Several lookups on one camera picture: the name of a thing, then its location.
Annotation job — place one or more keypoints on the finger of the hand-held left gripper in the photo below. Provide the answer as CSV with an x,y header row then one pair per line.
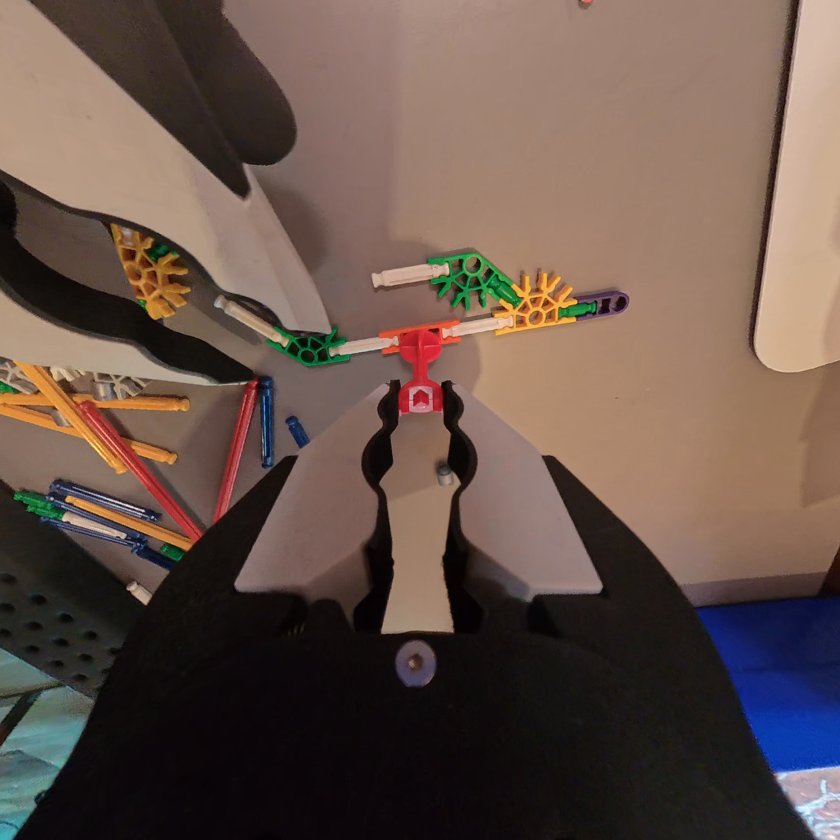
x,y
98,131
79,348

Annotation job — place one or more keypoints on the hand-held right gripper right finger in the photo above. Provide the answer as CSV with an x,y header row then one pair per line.
x,y
531,525

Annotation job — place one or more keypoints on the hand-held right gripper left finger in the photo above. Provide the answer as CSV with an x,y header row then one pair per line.
x,y
308,525

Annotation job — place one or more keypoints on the colourful rod and connector assembly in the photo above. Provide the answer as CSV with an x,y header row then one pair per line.
x,y
161,289
407,275

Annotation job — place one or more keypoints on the red plastic spool connector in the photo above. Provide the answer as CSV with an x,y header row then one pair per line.
x,y
420,351

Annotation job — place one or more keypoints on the grey plastic spacer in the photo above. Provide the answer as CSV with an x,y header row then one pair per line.
x,y
103,392
445,475

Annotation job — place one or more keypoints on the pile of colourful plastic connectors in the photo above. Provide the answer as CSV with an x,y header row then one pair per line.
x,y
124,384

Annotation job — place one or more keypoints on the blue plastic rod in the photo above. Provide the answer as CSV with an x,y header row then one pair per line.
x,y
266,423
98,535
297,433
105,497
154,556

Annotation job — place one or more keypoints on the yellow plastic rod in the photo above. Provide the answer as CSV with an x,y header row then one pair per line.
x,y
151,451
131,522
157,404
98,443

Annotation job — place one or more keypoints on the long red plastic rod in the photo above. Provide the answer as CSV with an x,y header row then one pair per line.
x,y
235,453
144,474

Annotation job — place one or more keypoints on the short green plastic rod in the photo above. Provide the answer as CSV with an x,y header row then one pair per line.
x,y
174,552
29,499
46,510

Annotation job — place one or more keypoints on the white plastic rod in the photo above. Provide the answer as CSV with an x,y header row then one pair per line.
x,y
95,523
140,591

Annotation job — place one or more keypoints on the black perforated chair panel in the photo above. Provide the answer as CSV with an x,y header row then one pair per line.
x,y
46,604

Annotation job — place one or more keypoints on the white stand base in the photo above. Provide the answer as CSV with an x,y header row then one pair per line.
x,y
807,197

